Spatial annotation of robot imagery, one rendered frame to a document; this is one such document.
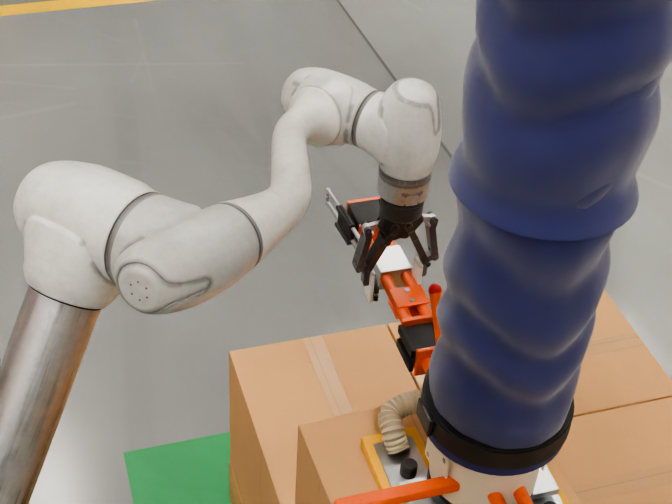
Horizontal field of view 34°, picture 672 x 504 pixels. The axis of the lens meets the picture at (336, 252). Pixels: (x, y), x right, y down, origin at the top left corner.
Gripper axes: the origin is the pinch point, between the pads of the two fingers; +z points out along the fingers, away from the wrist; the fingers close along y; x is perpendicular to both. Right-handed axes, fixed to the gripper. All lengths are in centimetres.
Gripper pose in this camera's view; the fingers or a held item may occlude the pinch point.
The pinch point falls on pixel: (393, 283)
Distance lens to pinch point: 204.1
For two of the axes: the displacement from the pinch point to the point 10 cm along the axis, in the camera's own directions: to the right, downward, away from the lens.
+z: -0.5, 7.7, 6.3
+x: -2.9, -6.2, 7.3
